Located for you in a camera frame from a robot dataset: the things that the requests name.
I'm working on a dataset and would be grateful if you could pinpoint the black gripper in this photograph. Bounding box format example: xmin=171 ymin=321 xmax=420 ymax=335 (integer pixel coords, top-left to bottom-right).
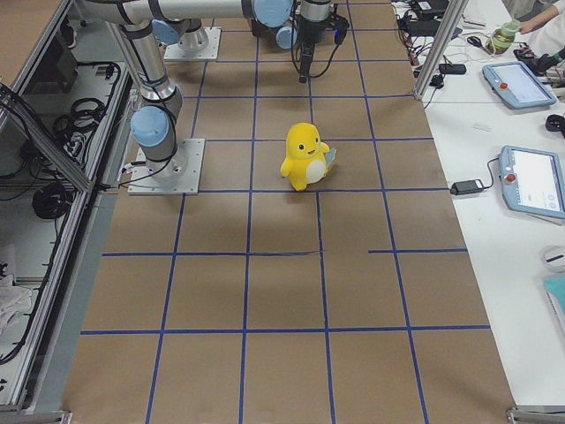
xmin=298 ymin=33 xmax=316 ymax=83

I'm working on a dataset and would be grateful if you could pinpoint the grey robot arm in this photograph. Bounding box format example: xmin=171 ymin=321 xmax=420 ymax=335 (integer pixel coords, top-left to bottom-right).
xmin=242 ymin=1 xmax=350 ymax=83
xmin=86 ymin=1 xmax=257 ymax=183

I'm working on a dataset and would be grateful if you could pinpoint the yellow plush dinosaur toy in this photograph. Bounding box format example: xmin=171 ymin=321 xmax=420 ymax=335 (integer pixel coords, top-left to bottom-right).
xmin=280 ymin=123 xmax=336 ymax=192

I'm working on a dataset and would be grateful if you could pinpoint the black power brick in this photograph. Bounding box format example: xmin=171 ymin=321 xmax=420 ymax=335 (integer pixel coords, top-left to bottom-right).
xmin=449 ymin=179 xmax=486 ymax=196

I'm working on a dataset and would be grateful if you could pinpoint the far blue teach pendant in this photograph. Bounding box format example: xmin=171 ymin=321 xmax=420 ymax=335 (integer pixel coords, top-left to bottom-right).
xmin=482 ymin=62 xmax=557 ymax=109

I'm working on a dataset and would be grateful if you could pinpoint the blue teach pendant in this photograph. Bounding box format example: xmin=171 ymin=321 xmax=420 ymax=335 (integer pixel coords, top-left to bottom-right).
xmin=482 ymin=62 xmax=557 ymax=109
xmin=498 ymin=145 xmax=564 ymax=221

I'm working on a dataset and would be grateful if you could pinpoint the near blue teach pendant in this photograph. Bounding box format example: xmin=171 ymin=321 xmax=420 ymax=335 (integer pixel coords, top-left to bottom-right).
xmin=498 ymin=145 xmax=564 ymax=221

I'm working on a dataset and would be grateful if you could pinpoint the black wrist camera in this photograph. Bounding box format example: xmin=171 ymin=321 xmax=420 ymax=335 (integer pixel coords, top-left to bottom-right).
xmin=328 ymin=14 xmax=350 ymax=46

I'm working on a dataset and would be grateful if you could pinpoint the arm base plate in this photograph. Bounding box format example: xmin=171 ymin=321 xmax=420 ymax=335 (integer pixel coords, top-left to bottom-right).
xmin=164 ymin=26 xmax=222 ymax=62
xmin=127 ymin=139 xmax=205 ymax=195

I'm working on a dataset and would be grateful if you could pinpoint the aluminium frame post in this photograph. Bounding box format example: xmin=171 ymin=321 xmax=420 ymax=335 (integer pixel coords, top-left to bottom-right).
xmin=413 ymin=0 xmax=468 ymax=100

